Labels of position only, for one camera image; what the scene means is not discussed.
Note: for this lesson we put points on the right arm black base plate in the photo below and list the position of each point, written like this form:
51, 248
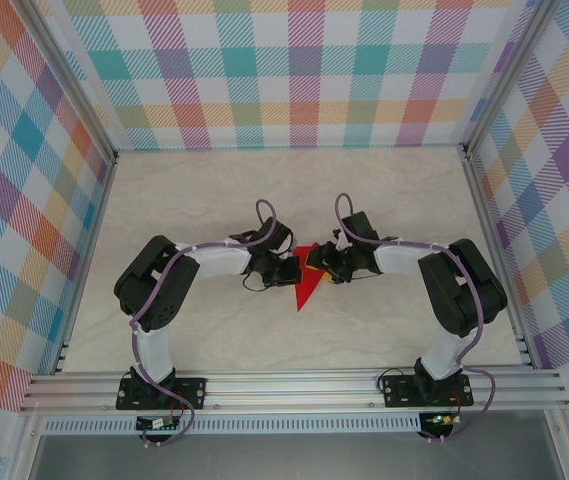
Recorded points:
399, 390

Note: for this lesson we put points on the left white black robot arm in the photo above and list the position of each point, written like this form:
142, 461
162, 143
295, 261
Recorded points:
156, 350

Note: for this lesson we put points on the small circuit board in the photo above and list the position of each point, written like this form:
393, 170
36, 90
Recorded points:
441, 419
156, 424

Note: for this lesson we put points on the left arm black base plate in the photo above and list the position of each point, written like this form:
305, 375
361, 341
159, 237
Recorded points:
189, 392

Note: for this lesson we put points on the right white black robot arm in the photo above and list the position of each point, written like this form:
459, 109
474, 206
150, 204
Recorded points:
446, 292

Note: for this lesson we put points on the aluminium frame post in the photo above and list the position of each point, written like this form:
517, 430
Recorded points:
506, 75
71, 82

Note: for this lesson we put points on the long aluminium mounting rail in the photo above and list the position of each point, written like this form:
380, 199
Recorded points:
289, 390

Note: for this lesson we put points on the left small circuit board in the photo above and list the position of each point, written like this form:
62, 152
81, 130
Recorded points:
156, 424

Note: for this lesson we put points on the right small circuit board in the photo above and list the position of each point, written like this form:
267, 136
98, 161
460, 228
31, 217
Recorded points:
441, 419

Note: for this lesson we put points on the aluminium side rail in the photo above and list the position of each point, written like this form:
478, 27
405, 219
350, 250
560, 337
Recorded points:
495, 250
86, 265

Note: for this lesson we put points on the red square paper sheet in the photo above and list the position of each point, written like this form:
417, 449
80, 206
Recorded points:
306, 292

